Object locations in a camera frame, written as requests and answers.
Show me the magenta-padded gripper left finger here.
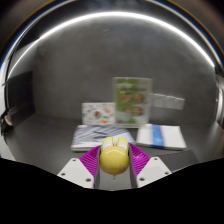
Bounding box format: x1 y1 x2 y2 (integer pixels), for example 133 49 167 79
57 143 102 190

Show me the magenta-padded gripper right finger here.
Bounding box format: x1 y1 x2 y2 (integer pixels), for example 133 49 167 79
128 142 173 189

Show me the yellow computer mouse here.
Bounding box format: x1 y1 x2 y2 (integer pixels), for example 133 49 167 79
98 136 131 181

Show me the striped grey booklet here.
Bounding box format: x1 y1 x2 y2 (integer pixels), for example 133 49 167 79
70 124 137 153

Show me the white book with blue band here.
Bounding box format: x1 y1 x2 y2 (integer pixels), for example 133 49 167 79
135 123 188 151

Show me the small white colourful card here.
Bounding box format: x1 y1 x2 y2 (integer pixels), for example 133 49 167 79
81 101 116 127

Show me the green standing picture board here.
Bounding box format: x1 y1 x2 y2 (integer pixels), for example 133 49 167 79
112 76 154 129

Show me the black flat panel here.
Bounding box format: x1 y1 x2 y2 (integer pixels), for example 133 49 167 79
4 70 35 118

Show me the row of white wall sockets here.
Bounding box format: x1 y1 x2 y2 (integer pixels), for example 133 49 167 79
150 93 186 111

